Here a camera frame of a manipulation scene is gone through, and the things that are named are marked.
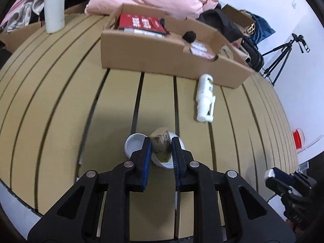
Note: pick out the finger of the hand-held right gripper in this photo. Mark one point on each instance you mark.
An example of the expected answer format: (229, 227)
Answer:
(279, 181)

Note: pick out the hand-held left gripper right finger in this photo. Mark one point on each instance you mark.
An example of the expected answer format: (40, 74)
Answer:
(176, 162)

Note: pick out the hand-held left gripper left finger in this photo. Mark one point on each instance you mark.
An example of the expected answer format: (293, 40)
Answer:
(148, 162)

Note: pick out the white jar lid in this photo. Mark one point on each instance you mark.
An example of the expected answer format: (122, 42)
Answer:
(135, 144)

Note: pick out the small brown paper packet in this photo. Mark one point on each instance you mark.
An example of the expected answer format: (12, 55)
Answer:
(160, 141)

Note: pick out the small white spray bottle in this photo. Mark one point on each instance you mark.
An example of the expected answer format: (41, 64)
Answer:
(204, 96)

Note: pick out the shallow cardboard box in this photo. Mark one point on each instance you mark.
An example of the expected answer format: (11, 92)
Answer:
(157, 58)

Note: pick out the pink card package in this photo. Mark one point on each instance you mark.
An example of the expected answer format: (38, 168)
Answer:
(202, 50)

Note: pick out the small black round object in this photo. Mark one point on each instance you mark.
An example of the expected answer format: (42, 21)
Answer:
(189, 36)

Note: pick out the red printed box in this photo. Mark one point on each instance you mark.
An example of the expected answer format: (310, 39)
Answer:
(141, 22)

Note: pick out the red bucket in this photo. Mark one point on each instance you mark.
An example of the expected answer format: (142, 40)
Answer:
(298, 139)

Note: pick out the black suitcase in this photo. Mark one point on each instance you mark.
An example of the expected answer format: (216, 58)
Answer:
(253, 54)

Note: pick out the black bag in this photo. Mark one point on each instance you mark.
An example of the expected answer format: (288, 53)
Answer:
(220, 25)

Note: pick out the wicker ball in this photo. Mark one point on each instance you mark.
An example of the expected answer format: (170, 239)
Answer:
(249, 29)

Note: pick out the blue cloth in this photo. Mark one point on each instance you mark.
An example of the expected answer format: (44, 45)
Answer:
(263, 29)

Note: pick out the open cardboard box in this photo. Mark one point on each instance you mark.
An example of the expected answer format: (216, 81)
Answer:
(236, 14)

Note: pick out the cardboard box with clothes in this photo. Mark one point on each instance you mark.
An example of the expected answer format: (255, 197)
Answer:
(22, 35)

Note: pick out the beige clothes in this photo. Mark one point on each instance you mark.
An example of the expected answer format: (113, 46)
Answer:
(30, 10)

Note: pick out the black camera tripod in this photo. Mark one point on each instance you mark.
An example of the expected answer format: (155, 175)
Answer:
(281, 55)

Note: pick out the white wall outlet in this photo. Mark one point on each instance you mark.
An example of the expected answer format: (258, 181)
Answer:
(294, 4)

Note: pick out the white cylindrical post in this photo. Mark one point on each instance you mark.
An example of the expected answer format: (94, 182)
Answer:
(54, 5)

